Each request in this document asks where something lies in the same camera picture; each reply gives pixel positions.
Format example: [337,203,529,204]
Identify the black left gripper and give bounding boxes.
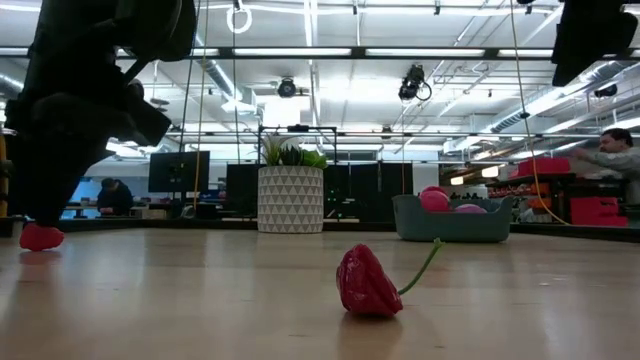
[3,59,132,227]

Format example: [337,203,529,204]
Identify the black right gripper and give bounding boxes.
[551,0,640,88]

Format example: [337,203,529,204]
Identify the red toy strawberry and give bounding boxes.
[18,221,66,253]

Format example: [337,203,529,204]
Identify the purple white striped toy onion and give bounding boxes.
[452,203,489,216]

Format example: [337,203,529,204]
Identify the pink toy tomato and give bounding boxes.
[418,185,452,213]

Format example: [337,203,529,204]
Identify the grey-green plastic tub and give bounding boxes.
[391,193,516,244]

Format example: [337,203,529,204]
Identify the person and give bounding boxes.
[95,177,136,217]
[569,127,640,206]

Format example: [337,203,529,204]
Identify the red storage bin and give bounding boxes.
[516,156,572,178]
[569,195,630,228]

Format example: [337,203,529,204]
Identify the black shelf table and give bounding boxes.
[486,172,630,224]

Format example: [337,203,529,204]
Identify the black computer monitor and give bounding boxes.
[147,150,212,194]

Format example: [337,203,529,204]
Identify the black divider panels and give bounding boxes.
[225,161,415,224]

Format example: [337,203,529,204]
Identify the white triangle pattern planter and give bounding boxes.
[256,165,325,235]

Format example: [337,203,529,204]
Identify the green potted plant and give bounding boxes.
[261,133,330,170]

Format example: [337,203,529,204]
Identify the large red pepper green stem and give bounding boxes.
[335,237,445,318]

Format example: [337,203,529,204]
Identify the yellow hanging cable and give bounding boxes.
[508,0,570,226]

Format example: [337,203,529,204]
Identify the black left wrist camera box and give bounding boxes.
[122,78,173,148]

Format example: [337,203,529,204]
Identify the black ceiling camera with cable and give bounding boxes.
[397,63,433,103]

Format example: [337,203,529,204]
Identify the thin black hanging cable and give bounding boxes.
[177,49,201,154]

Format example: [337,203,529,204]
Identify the black overhead frame bar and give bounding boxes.
[0,45,640,62]

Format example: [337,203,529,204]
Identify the white hanging ring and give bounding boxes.
[225,3,254,35]

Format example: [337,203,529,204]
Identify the black metal frame stand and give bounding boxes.
[257,123,338,166]

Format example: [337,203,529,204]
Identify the round black ceiling camera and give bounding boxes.
[277,76,298,99]

